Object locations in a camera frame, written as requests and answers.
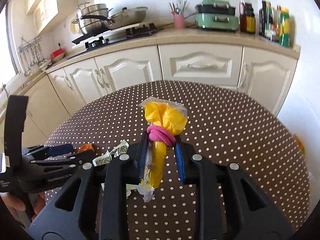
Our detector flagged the upper left cream cabinet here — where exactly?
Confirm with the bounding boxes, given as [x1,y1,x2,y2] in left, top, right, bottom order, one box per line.
[27,0,78,36]

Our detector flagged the white crumpled wrapper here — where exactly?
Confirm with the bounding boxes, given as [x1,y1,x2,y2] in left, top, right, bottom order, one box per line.
[92,140,129,166]

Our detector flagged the window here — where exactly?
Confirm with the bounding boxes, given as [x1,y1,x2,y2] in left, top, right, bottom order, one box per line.
[1,2,21,87]

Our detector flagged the person's left hand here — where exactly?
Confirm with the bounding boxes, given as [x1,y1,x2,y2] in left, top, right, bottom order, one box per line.
[1,192,46,222]

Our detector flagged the red white bowl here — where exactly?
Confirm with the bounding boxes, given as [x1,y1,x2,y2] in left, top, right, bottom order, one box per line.
[50,48,65,63]

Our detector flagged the brown polka dot tablecloth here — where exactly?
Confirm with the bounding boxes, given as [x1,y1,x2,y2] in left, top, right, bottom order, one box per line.
[47,81,310,239]

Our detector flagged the yellow bag with pink band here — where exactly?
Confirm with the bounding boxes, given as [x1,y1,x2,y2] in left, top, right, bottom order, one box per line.
[140,96,188,203]

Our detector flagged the pink utensil cup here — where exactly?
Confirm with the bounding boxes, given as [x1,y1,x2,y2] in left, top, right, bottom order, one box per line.
[173,14,185,29]

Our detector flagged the white colander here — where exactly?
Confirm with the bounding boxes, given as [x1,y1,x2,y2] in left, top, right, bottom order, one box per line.
[70,18,80,35]

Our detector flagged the hanging utensil rack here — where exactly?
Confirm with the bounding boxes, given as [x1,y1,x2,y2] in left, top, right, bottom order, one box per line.
[17,36,48,76]

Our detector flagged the black gas stove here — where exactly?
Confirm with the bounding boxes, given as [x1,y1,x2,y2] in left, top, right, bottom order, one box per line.
[65,22,159,59]

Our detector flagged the green electric grill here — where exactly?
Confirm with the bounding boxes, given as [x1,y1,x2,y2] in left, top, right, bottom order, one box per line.
[195,0,239,32]

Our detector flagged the steel wok with lid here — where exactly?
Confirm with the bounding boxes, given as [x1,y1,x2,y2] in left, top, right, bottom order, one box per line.
[80,7,148,30]

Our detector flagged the green yellow bottle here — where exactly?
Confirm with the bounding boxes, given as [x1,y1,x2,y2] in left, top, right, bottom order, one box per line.
[279,7,291,47]

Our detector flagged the large dark soy sauce bottle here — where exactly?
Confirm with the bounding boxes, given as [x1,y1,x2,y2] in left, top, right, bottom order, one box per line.
[239,0,255,34]

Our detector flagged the lower cream cabinets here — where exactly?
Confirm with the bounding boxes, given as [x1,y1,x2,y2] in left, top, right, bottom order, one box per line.
[0,42,298,153]

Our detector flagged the stainless steel stock pot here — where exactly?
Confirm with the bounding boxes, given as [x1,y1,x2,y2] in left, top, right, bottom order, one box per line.
[72,2,112,35]

